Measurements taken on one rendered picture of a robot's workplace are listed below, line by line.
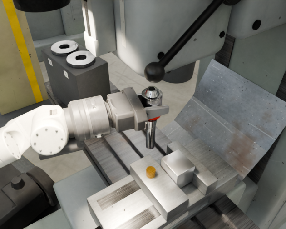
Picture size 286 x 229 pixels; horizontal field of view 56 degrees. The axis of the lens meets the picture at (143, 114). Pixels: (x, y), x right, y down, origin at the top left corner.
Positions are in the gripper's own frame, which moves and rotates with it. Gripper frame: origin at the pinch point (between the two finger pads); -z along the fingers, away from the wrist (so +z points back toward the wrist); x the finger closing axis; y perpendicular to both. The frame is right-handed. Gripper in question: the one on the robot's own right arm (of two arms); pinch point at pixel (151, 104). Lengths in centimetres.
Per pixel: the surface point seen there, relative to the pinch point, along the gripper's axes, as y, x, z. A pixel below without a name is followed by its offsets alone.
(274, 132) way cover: 14.8, -6.4, -35.4
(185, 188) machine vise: 16.2, -13.8, -3.8
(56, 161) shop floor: 117, 94, 35
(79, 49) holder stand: 4.7, 40.7, 10.5
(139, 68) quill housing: -16.9, -10.3, 6.5
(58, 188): 31.4, 7.6, 26.4
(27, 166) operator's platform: 77, 60, 45
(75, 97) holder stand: 14.4, 27.8, 15.4
